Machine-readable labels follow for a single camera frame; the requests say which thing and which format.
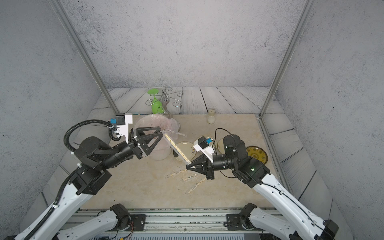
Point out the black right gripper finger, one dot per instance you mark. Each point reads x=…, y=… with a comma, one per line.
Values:
x=199, y=164
x=210, y=175

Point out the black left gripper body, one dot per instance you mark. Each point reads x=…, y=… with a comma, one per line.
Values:
x=132, y=136

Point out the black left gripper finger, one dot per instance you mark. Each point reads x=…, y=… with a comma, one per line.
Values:
x=147, y=133
x=147, y=143

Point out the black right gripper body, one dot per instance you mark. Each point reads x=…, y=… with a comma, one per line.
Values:
x=223, y=162

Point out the bamboo chopsticks pair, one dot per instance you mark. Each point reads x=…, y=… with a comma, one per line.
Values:
x=177, y=148

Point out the clear plastic chopstick wrapper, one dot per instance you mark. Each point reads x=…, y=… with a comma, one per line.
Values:
x=175, y=147

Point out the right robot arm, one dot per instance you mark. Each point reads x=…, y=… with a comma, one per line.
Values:
x=299, y=224

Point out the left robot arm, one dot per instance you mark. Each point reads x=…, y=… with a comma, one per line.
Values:
x=86, y=181

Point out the wrapped chopsticks right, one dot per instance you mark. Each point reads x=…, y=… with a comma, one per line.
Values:
x=195, y=186

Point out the wrapped chopsticks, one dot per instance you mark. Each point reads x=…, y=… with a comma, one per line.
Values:
x=176, y=173
x=195, y=186
x=189, y=178

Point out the wrapped chopsticks middle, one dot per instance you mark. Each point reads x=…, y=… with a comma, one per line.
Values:
x=189, y=178

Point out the wrapped chopsticks left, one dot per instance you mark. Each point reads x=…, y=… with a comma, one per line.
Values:
x=176, y=173

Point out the cream plate with dark patch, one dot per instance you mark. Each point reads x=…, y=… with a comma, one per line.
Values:
x=187, y=149

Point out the yellow plate brown rim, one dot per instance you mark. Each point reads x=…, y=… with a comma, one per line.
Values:
x=258, y=153

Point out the chrome cup holder stand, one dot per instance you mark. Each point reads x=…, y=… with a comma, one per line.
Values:
x=170, y=97

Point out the white shaker bottle beige cap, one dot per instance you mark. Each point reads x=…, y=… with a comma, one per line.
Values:
x=211, y=117

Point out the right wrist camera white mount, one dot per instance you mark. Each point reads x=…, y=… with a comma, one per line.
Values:
x=208, y=152

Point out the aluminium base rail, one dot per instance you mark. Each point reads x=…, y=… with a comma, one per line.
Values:
x=197, y=223

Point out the left aluminium frame post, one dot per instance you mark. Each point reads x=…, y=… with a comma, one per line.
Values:
x=69, y=28

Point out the aluminium frame post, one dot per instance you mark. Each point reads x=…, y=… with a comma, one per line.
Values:
x=308, y=7
x=69, y=28

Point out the right aluminium frame post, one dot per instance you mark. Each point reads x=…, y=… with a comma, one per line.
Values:
x=308, y=7

